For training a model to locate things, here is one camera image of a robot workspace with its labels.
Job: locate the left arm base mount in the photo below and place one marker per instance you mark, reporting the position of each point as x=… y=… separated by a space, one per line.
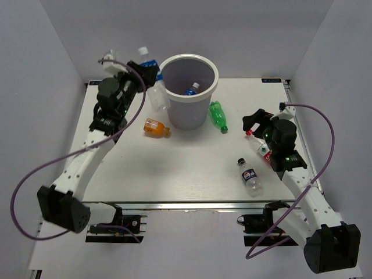
x=111 y=224

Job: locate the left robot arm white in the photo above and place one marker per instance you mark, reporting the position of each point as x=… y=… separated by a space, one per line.
x=61 y=203

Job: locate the blue corner label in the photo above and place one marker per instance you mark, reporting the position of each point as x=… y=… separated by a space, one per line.
x=271 y=80
x=93 y=83

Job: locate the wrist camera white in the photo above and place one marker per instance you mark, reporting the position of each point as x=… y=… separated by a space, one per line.
x=110 y=66
x=287 y=112

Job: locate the white plastic bin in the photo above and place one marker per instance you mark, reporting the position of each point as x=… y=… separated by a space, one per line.
x=179 y=73

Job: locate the red cap water bottle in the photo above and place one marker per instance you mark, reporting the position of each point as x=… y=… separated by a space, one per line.
x=259 y=145

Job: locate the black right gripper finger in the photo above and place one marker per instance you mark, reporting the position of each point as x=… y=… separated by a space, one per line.
x=260 y=117
x=259 y=133

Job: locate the green plastic bottle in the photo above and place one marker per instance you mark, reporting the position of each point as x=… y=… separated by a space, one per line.
x=218 y=117

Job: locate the right blue corner label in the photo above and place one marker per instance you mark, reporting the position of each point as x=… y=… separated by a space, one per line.
x=271 y=80

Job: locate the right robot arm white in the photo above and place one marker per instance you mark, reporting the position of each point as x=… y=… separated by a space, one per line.
x=328 y=243

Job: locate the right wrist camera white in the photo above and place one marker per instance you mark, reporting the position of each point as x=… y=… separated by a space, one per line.
x=287 y=112

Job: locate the aluminium front rail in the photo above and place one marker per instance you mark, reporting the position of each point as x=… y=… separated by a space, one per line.
x=187 y=206

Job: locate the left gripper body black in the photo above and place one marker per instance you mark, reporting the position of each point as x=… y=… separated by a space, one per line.
x=130 y=85

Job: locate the orange juice bottle lying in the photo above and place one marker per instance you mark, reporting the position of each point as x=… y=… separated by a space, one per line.
x=156 y=128

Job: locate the pepsi bottle black cap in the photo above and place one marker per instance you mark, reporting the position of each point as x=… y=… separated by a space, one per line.
x=251 y=180

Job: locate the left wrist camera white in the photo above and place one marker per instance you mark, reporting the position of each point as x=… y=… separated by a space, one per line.
x=110 y=66

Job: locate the left blue corner label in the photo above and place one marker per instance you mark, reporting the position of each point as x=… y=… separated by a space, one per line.
x=93 y=83

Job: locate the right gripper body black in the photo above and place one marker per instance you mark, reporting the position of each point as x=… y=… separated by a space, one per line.
x=267 y=135

